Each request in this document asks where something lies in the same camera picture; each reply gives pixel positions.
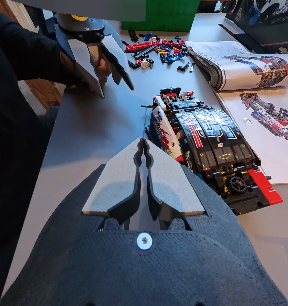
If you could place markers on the toy brick race car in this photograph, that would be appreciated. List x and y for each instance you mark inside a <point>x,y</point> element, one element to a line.
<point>206,133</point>

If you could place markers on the grey desk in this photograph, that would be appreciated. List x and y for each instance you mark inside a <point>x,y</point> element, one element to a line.
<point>91,133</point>

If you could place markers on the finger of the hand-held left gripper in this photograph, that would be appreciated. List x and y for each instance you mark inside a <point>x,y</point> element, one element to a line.
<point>115,57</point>
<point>83,62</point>

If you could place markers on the person's left forearm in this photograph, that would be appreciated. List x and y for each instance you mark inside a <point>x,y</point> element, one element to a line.
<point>27,47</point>

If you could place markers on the open instruction booklet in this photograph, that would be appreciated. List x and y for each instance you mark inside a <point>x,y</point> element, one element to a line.
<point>241,67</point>

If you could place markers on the pile of loose toy bricks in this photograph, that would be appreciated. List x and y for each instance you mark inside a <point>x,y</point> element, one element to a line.
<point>163,47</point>

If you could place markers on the person's dark clothing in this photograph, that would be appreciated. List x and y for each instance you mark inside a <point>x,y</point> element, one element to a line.
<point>10,167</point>

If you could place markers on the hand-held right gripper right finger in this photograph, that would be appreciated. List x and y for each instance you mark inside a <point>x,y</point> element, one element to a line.
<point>175,188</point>

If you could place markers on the black toy set box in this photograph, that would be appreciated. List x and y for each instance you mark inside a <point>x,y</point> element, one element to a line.
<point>265,14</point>

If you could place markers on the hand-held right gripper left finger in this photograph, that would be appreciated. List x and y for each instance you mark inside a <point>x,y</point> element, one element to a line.
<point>113,186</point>

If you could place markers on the green plastic crate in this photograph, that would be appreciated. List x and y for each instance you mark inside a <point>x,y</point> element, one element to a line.
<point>163,19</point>

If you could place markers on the person's left hand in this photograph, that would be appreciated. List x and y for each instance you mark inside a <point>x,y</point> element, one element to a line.
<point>103,69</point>

